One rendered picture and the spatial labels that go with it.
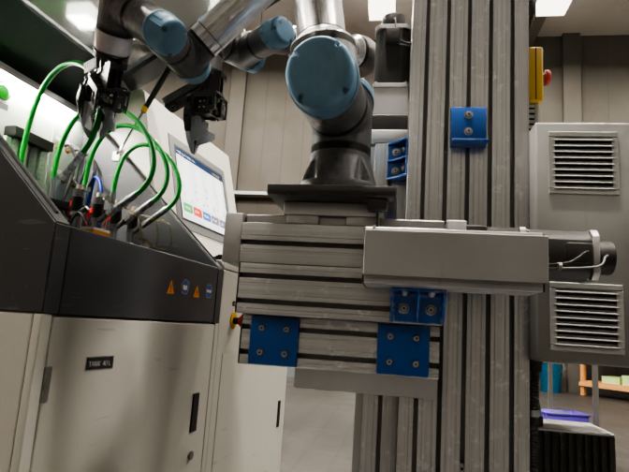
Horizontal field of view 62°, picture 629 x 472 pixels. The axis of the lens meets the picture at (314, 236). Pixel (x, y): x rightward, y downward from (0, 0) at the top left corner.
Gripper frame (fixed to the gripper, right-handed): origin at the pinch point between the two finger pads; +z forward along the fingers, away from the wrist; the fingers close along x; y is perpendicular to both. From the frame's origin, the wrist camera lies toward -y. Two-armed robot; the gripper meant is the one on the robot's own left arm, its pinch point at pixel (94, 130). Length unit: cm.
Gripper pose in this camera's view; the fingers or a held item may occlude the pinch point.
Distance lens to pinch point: 133.6
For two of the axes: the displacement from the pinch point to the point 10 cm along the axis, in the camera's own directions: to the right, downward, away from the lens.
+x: 7.6, -0.7, 6.4
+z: -3.6, 7.8, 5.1
